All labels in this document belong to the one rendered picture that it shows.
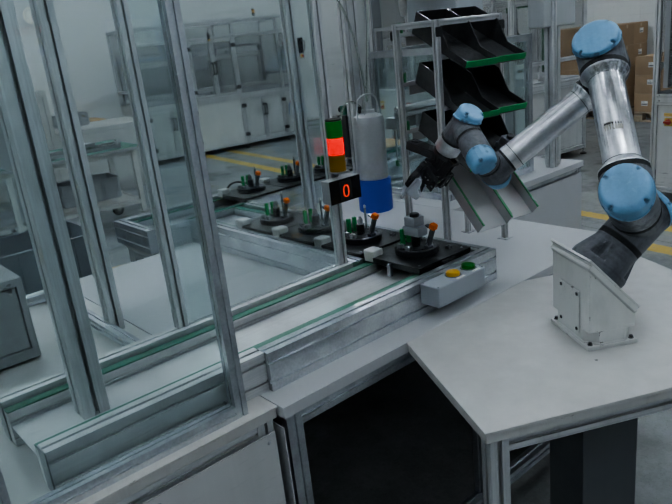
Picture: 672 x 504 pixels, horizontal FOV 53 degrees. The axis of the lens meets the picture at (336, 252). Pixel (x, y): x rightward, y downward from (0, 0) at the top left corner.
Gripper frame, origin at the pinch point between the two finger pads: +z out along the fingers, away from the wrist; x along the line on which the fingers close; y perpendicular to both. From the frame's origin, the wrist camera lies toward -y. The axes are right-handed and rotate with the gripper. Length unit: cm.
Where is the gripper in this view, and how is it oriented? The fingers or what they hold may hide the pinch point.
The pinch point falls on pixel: (411, 191)
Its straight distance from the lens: 209.2
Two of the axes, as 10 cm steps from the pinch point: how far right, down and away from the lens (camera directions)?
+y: 5.6, 7.5, -3.5
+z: -3.6, 6.0, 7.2
